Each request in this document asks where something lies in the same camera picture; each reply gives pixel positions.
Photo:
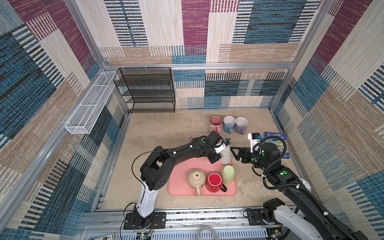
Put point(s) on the beige ceramic teapot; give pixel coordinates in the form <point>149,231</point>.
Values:
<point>196,180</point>

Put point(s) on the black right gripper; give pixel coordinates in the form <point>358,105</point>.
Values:
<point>246,150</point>

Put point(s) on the black wire shelf rack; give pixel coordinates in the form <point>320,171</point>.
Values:
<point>147,90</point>

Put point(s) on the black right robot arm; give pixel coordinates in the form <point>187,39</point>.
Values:
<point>318,223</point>

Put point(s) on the white wire mesh basket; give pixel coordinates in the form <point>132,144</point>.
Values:
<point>87,113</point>

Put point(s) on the white ceramic mug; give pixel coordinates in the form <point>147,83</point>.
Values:
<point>226,156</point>

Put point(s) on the purple ceramic mug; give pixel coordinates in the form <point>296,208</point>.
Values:
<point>241,124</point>

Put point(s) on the pink ghost mug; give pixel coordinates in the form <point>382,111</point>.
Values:
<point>216,123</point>

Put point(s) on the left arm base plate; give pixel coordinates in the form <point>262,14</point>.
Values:
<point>133,221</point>

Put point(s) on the blue treehouse book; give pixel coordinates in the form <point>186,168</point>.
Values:
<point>278,143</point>

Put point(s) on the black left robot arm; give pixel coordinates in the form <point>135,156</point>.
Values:
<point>157,169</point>

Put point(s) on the light green mug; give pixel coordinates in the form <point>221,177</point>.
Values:
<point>228,174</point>

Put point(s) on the pink plastic tray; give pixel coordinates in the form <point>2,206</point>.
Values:
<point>178,182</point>

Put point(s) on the blue ceramic mug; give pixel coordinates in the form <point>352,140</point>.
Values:
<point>229,124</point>

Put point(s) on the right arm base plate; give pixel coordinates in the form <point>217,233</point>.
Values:
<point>256,217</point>

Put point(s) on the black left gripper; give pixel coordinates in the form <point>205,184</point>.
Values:
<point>214,159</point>

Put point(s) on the red ceramic mug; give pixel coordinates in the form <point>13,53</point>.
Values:
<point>214,183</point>

